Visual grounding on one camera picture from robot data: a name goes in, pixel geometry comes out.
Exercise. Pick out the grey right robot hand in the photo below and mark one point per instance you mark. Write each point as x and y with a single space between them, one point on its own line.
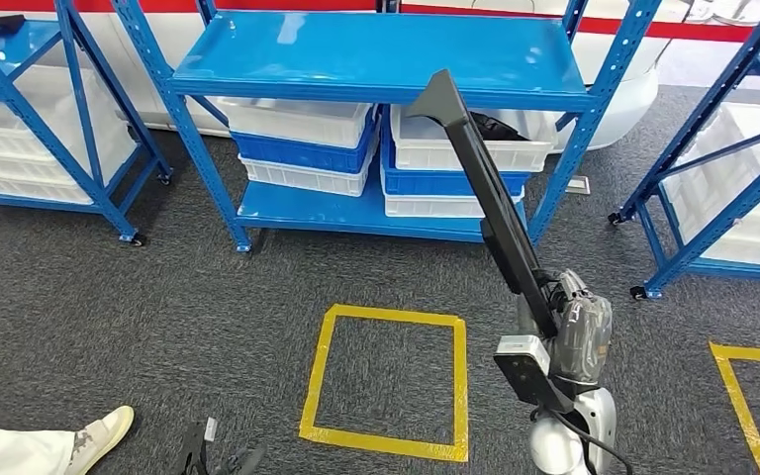
583 341

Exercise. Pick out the black plastic plate bracket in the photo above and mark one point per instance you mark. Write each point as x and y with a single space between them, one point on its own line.
485 190

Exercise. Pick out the blue metal shelf rack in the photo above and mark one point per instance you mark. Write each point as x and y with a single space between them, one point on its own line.
0 59
714 228
354 52

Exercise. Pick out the black part in crate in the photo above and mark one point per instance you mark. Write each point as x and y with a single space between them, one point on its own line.
511 128

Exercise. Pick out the metal floor socket plate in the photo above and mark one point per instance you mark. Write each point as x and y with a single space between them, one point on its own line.
578 185

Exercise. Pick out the blue plastic crate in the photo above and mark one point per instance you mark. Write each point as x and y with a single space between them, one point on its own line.
288 154
419 183

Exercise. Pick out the white car with red stripe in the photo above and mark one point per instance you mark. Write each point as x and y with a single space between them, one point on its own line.
622 105

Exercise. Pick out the person's foot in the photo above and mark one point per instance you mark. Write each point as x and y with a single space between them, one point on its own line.
101 439

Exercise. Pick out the person's leg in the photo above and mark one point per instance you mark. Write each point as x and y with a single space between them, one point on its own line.
13 452

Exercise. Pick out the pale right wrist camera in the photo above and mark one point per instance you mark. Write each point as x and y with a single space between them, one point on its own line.
518 360

